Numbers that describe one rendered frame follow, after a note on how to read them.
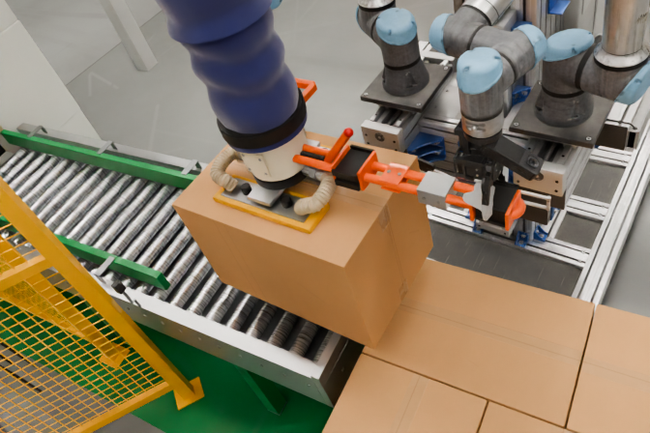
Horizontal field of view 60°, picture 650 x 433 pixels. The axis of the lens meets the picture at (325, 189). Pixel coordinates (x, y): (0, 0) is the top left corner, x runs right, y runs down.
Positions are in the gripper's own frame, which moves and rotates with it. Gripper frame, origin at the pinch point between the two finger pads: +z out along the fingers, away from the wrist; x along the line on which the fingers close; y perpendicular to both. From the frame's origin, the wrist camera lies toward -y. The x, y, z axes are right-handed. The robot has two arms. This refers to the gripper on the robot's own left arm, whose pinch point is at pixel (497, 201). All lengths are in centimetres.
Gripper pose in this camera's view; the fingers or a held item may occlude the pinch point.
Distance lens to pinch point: 124.4
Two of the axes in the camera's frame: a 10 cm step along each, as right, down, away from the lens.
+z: 2.4, 6.9, 6.8
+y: -8.2, -2.3, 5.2
